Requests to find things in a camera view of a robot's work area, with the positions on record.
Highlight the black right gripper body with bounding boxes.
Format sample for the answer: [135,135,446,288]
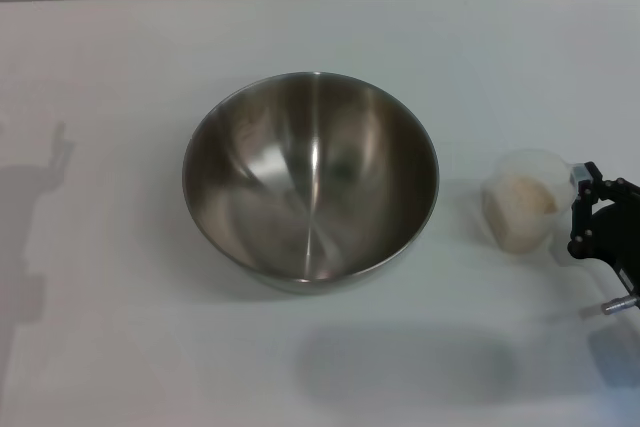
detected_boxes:
[581,198,640,294]

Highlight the white rice grains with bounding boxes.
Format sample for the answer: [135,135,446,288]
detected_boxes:
[485,173,559,253]

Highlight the clear plastic measuring cup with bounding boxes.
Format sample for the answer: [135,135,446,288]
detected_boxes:
[479,146,585,255]

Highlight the stainless steel mixing bowl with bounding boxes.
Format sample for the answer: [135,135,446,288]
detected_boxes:
[181,70,441,296]

